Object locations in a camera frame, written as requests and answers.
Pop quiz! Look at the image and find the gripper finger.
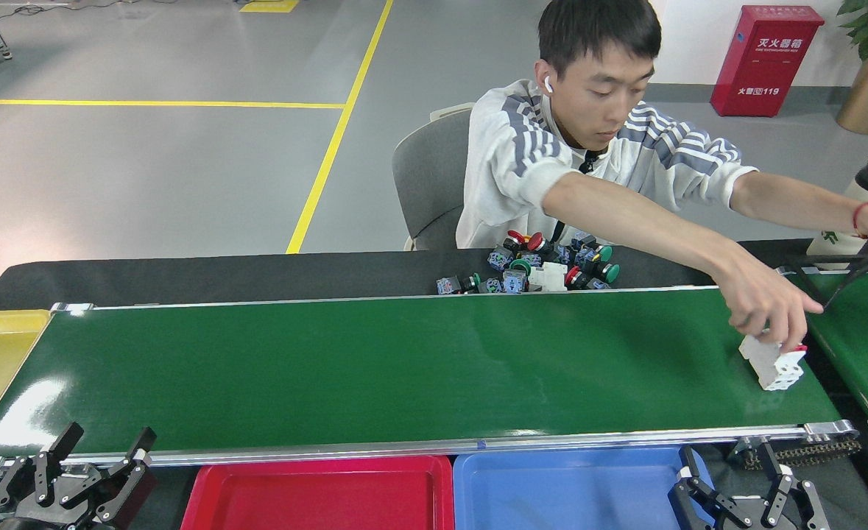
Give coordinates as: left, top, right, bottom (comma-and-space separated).
669, 445, 752, 530
761, 442, 830, 530

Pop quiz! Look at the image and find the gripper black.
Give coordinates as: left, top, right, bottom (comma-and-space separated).
0, 422, 158, 530

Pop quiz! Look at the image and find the blue plastic tray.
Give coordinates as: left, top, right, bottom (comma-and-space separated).
453, 447, 714, 530

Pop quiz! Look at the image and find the green conveyor belt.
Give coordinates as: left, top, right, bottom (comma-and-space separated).
776, 264, 868, 437
0, 283, 863, 481

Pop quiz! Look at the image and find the red plastic tray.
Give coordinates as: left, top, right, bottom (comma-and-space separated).
181, 455, 455, 530

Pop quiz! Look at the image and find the person's right hand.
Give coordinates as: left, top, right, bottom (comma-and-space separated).
713, 250, 823, 350

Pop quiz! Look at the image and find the person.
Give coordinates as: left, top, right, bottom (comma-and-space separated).
454, 0, 868, 353

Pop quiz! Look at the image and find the grey chair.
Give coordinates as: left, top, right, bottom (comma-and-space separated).
392, 103, 475, 251

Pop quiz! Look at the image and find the red fire extinguisher cabinet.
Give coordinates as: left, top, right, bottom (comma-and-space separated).
710, 5, 825, 119

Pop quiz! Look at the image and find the black conveyor drive chain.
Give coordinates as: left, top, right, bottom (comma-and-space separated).
743, 438, 863, 472

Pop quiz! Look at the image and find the black conveyor guide bracket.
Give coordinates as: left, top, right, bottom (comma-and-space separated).
786, 239, 868, 310

